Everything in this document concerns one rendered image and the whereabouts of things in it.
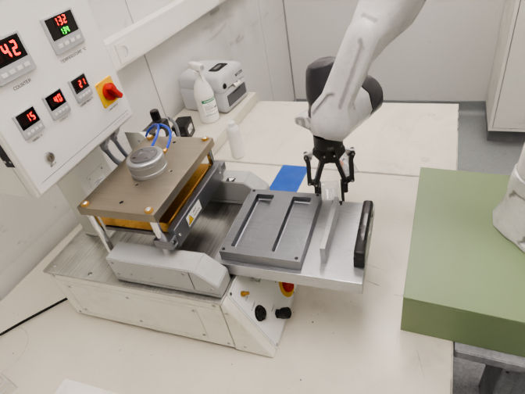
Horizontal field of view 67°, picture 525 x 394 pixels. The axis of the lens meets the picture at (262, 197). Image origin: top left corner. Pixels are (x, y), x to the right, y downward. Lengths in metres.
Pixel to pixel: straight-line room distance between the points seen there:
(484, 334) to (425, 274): 0.15
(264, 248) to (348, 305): 0.29
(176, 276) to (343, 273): 0.32
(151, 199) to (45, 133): 0.23
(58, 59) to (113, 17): 0.78
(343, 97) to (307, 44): 2.45
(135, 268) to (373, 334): 0.52
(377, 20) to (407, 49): 2.37
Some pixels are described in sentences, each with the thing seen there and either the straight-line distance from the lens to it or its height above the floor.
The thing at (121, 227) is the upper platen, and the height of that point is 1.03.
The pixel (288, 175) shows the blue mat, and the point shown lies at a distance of 1.36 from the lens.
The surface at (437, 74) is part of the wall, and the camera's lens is 3.18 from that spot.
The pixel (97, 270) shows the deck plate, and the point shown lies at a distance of 0.97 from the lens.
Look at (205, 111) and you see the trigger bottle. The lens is 1.68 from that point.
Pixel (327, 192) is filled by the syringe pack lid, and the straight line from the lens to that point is 1.17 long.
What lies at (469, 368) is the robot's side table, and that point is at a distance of 1.78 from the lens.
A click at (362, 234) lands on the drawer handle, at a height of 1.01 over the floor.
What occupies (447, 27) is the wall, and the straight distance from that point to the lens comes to 3.07.
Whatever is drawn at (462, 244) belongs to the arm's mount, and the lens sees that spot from 0.96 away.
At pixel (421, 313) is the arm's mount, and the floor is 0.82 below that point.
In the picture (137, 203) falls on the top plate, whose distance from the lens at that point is 0.78.
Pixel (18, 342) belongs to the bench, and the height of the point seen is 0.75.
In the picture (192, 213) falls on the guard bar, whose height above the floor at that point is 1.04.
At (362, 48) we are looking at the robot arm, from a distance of 0.75.
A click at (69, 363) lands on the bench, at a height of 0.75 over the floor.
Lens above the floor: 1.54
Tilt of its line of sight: 38 degrees down
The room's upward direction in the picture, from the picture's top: 12 degrees counter-clockwise
